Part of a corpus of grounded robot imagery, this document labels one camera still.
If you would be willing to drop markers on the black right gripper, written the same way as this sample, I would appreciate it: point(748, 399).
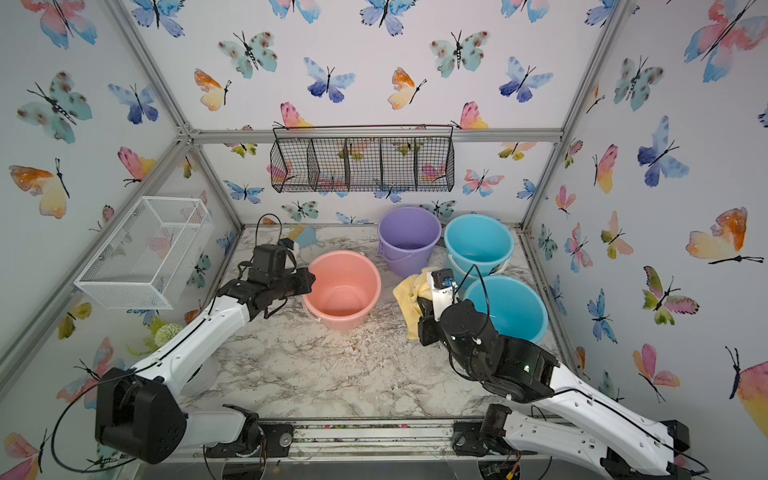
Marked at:
point(429, 323)

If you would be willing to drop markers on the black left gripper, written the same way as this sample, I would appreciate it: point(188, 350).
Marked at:
point(306, 279)

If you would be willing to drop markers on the pink plastic bucket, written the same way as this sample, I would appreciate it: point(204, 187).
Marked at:
point(347, 287)

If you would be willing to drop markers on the cream yellow microfibre cloth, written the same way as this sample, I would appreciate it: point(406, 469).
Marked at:
point(407, 293)

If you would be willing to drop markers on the teal bucket with sticker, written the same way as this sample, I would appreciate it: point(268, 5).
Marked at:
point(477, 245)

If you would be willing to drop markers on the purple plastic bucket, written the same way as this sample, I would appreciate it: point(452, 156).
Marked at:
point(407, 237)

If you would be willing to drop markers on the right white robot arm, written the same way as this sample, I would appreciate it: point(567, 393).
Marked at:
point(548, 409)

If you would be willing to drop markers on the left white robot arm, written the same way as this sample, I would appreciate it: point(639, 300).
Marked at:
point(138, 411)

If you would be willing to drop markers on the artificial flower pot plant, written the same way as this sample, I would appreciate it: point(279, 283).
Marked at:
point(160, 333)

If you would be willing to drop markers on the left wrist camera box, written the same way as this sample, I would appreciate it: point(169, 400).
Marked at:
point(289, 244)

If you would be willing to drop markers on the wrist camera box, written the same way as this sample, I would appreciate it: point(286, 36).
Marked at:
point(443, 286)
point(289, 244)

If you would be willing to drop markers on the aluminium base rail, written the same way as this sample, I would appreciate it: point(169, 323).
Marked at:
point(317, 440)

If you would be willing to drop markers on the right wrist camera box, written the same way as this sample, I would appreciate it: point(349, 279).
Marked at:
point(443, 286)

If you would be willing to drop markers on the white mesh wall basket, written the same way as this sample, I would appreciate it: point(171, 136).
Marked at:
point(149, 256)

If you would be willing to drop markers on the black wire wall basket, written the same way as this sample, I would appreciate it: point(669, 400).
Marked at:
point(363, 159)

